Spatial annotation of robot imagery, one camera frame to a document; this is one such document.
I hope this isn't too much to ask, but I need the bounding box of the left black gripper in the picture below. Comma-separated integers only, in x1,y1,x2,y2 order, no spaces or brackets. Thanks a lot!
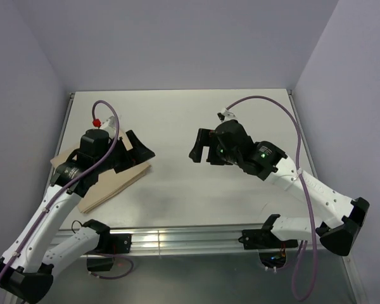
95,130,154,174

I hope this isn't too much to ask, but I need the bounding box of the beige cloth wrap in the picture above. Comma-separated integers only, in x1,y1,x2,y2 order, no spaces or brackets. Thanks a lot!
50,132,150,213

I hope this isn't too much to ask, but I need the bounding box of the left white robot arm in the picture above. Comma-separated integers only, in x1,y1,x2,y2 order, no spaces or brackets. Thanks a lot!
0,129,155,303

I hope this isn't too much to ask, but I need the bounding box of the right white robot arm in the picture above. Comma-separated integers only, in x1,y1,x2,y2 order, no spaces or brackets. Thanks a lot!
189,120,370,257

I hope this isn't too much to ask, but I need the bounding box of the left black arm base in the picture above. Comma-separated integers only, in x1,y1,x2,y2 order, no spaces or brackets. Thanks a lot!
82,219,132,273

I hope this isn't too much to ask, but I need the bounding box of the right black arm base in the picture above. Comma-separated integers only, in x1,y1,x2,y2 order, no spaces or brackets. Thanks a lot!
238,229,299,250

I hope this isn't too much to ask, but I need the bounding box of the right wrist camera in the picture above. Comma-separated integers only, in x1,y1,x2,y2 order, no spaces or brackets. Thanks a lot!
217,108,238,123

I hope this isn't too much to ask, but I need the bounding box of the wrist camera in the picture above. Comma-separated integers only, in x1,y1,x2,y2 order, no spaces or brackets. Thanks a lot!
100,116,117,137
217,108,238,123

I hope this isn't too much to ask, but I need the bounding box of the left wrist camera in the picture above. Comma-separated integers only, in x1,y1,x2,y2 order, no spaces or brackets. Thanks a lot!
100,116,117,137

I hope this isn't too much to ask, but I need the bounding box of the aluminium mounting rail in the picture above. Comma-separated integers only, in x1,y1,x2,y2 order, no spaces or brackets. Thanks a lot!
50,225,343,258

